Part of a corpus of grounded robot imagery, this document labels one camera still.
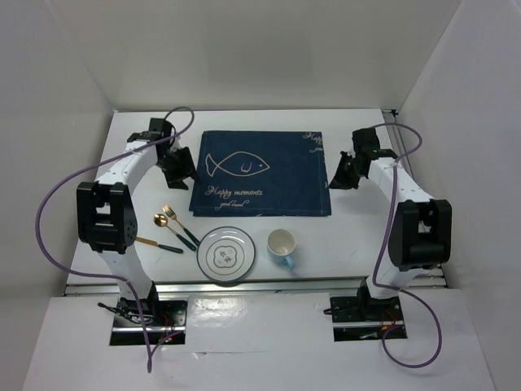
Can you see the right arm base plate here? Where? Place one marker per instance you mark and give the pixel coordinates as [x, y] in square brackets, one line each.
[356, 317]

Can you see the gold spoon green handle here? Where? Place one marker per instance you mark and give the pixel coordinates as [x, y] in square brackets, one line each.
[162, 221]

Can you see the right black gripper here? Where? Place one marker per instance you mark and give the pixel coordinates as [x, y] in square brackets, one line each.
[340, 181]

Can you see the white plate green rim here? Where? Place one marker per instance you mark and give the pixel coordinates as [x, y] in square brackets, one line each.
[226, 254]

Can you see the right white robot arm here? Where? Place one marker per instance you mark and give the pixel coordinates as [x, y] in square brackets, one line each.
[366, 141]

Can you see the aluminium front rail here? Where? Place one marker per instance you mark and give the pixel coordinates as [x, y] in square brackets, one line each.
[433, 280]

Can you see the white and blue mug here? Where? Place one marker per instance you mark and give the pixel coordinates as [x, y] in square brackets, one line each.
[281, 245]

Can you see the dark blue fish placemat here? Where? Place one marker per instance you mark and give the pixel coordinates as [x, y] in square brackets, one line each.
[261, 173]

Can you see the aluminium right side rail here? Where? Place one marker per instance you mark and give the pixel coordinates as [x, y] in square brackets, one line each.
[407, 163]

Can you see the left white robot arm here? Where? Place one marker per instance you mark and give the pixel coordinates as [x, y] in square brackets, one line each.
[105, 212]

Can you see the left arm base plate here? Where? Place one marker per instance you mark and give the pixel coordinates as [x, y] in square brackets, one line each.
[168, 325]

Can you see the gold knife green handle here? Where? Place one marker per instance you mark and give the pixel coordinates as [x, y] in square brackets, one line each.
[161, 246]

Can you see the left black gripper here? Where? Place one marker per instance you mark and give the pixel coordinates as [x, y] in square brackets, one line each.
[186, 169]

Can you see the gold fork green handle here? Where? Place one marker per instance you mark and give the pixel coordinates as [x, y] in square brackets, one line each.
[172, 215]

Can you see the aluminium rail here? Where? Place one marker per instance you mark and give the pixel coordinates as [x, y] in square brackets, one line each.
[407, 163]
[433, 280]

